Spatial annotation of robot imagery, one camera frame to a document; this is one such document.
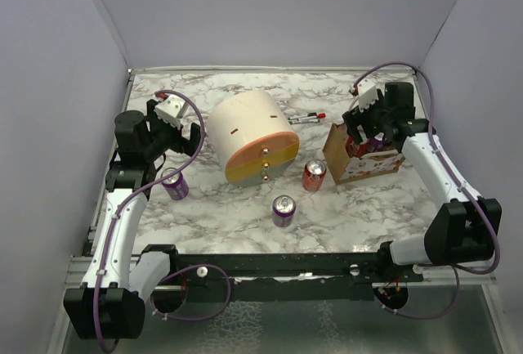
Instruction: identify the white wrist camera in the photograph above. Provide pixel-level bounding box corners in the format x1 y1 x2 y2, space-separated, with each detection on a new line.
349 78 378 111
154 93 189 129

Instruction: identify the cream cylindrical container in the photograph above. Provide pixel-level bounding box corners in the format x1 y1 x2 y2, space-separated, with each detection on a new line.
205 91 300 187

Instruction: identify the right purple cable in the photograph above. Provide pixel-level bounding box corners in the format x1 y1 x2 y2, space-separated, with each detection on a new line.
353 62 502 320

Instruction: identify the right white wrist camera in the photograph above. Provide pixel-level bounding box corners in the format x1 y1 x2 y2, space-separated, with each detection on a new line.
349 78 378 111

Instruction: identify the purple can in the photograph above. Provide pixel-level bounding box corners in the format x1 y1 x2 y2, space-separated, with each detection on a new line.
369 137 390 152
272 195 297 227
160 168 190 201

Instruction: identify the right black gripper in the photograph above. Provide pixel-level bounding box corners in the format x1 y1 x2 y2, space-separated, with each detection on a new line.
343 90 393 145

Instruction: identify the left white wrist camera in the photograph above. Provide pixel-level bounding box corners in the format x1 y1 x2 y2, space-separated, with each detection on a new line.
154 93 189 129

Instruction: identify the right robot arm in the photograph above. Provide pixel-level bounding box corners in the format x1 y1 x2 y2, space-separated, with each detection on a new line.
342 78 502 281

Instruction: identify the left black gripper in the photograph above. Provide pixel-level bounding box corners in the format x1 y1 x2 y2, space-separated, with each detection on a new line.
144 99 205 161

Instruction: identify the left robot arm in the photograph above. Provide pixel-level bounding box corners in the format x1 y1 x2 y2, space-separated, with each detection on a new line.
63 92 205 342

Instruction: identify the black base frame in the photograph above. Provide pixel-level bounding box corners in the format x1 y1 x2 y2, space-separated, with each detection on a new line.
153 252 422 303

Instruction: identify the red can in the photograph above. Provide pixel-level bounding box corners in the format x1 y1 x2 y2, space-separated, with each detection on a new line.
345 137 368 158
302 159 326 191

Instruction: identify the red capped marker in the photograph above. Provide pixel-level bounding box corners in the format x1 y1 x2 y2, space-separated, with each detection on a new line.
288 113 326 124

